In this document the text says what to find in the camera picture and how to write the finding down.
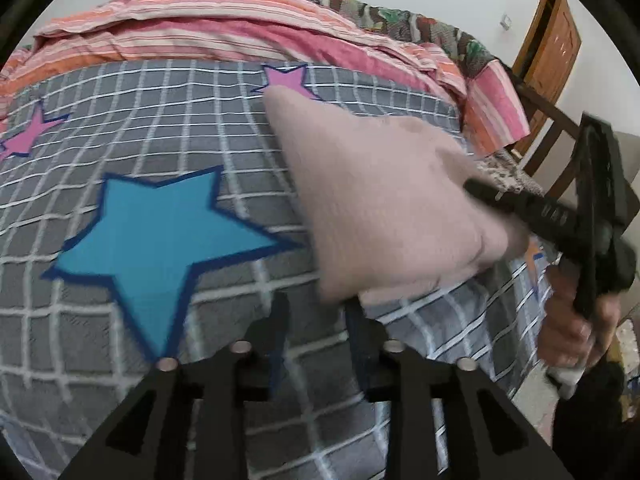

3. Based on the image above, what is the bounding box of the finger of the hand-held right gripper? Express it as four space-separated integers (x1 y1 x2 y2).
464 180 583 243

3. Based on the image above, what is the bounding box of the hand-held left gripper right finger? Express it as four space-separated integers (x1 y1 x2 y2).
345 300 576 480

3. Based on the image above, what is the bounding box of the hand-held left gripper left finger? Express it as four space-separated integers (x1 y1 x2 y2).
57 292 290 480

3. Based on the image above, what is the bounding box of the pink knit sweater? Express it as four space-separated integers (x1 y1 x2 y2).
262 85 531 308

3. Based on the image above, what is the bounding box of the person's right forearm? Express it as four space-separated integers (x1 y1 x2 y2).
547 355 640 480

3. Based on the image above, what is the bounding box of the person's right hand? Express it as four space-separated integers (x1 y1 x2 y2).
537 260 623 371

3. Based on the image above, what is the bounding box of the small-flower bed sheet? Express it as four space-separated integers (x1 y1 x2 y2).
475 150 546 198

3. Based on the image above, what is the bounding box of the wooden chair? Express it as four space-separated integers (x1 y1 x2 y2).
507 67 596 201

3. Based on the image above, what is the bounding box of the wooden door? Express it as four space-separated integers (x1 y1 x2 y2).
512 0 583 106

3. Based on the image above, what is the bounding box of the grey checked star blanket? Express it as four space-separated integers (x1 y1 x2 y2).
0 57 556 480

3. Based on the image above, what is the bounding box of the pink orange striped quilt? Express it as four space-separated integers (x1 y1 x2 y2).
0 0 531 156

